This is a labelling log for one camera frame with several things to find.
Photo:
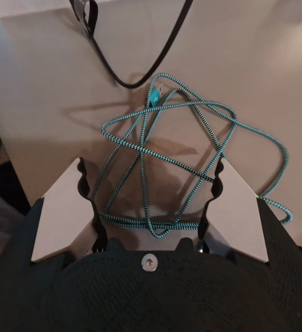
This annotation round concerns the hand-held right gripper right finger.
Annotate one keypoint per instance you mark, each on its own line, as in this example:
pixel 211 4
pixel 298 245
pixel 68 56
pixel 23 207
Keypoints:
pixel 236 220

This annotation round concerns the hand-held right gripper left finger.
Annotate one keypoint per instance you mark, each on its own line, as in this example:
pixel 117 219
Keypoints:
pixel 63 220

